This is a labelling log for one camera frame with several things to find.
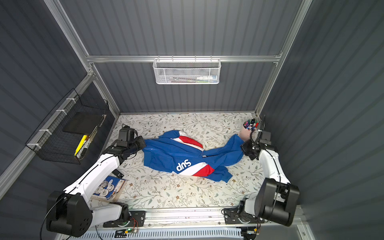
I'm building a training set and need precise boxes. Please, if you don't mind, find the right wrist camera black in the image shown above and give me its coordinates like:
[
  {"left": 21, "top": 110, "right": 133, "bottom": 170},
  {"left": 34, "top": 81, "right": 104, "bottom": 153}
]
[{"left": 260, "top": 131, "right": 272, "bottom": 145}]

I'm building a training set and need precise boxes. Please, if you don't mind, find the white wire mesh basket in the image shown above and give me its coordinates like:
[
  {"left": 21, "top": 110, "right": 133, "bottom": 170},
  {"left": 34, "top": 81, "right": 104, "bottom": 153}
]
[{"left": 153, "top": 60, "right": 222, "bottom": 85}]

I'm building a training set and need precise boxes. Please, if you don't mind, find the pink pen cup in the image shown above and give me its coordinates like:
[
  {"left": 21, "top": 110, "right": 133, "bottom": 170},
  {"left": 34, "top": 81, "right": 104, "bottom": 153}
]
[{"left": 239, "top": 119, "right": 259, "bottom": 141}]

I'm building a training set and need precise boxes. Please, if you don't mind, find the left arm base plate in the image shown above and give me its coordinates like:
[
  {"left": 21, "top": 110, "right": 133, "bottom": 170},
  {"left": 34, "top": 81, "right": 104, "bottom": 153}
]
[{"left": 103, "top": 211, "right": 147, "bottom": 228}]

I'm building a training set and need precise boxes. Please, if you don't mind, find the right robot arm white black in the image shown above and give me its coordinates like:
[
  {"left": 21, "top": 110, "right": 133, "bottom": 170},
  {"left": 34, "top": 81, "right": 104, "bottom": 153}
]
[{"left": 238, "top": 140, "right": 300, "bottom": 227}]

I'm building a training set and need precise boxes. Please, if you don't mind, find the yellow marker in basket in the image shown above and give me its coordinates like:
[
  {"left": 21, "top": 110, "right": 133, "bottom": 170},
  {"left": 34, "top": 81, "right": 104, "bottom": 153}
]
[{"left": 74, "top": 135, "right": 89, "bottom": 156}]

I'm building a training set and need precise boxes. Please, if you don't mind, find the small black remote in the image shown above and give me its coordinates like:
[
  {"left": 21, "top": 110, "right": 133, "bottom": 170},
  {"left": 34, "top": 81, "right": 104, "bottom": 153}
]
[{"left": 112, "top": 169, "right": 124, "bottom": 179}]

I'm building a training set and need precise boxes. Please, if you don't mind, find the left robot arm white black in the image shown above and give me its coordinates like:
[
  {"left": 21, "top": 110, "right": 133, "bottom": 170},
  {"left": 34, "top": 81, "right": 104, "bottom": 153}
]
[{"left": 42, "top": 136, "right": 146, "bottom": 237}]

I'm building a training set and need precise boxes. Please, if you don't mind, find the floral table mat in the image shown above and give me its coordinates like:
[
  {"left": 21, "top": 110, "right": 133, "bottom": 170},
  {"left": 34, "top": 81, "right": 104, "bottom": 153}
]
[{"left": 109, "top": 112, "right": 264, "bottom": 209}]

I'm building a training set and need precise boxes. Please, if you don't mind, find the black wire wall basket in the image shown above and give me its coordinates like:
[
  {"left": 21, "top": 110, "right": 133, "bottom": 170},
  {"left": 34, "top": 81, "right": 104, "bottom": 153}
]
[{"left": 26, "top": 91, "right": 109, "bottom": 165}]

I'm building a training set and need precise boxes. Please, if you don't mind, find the blue picture book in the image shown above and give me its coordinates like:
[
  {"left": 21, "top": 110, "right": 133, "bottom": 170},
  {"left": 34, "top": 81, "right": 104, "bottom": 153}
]
[{"left": 92, "top": 176, "right": 127, "bottom": 202}]

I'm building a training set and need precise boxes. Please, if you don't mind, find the black notebook in basket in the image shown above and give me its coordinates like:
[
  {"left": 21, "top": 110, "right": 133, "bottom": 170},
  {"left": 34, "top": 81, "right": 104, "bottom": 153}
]
[{"left": 63, "top": 112, "right": 105, "bottom": 136}]

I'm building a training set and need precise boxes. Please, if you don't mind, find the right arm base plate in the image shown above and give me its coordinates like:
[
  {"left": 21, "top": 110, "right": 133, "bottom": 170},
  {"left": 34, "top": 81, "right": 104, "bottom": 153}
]
[{"left": 221, "top": 207, "right": 265, "bottom": 225}]

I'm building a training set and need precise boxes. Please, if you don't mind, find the blue red white jacket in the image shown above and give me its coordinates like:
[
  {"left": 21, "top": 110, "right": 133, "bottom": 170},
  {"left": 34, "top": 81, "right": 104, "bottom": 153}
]
[{"left": 143, "top": 130, "right": 244, "bottom": 183}]

